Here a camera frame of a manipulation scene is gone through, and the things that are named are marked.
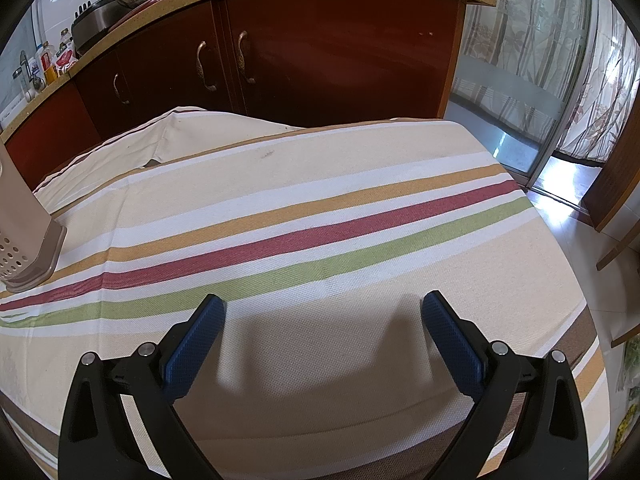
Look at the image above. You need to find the green yellow plastic bag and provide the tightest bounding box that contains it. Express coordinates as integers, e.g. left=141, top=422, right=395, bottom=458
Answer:
left=612, top=340, right=640, bottom=461

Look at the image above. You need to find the striped tablecloth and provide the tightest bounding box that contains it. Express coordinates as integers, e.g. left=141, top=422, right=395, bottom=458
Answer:
left=0, top=105, right=613, bottom=480

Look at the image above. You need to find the patterned curtain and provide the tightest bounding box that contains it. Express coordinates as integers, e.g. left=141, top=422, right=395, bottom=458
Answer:
left=460, top=0, right=640, bottom=166

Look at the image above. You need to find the pink white snack bag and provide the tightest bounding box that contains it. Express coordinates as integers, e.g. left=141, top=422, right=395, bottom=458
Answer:
left=54, top=50, right=80, bottom=75

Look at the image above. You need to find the wooden chair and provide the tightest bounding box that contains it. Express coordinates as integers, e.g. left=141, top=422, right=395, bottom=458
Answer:
left=582, top=105, right=640, bottom=346

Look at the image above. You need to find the beige perforated utensil holder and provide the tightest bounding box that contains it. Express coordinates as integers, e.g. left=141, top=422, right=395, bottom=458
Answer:
left=0, top=142, right=68, bottom=295

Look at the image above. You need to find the red induction cooker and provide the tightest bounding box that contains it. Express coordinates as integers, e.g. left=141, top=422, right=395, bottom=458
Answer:
left=107, top=0, right=181, bottom=28

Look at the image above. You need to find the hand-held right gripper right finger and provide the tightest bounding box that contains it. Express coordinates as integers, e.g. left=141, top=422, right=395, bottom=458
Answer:
left=420, top=290, right=588, bottom=480

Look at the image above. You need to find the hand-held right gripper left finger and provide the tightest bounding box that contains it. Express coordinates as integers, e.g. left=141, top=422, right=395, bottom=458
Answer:
left=57, top=294, right=227, bottom=480

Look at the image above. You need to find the red wooden kitchen cabinet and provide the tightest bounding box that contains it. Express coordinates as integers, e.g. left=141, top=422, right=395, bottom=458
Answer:
left=0, top=0, right=468, bottom=181

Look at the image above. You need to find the wood framed glass door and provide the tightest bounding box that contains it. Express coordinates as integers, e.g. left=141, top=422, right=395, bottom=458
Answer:
left=440, top=0, right=640, bottom=211

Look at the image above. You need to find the dark rice cooker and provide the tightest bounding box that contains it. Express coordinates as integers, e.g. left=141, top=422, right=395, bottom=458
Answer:
left=71, top=0, right=121, bottom=53

